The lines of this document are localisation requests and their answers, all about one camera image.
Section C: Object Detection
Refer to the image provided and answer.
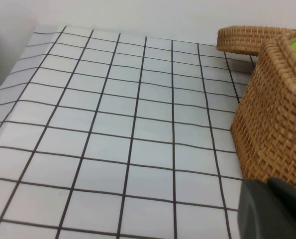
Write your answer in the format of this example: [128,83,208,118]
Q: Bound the woven rattan basket lid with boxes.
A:
[216,24,296,56]

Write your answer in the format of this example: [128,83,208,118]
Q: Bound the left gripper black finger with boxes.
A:
[238,177,296,239]

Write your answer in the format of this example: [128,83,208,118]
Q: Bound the woven rattan basket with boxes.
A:
[230,25,296,194]

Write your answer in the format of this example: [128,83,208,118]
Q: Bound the white black-grid tablecloth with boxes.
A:
[0,24,258,239]

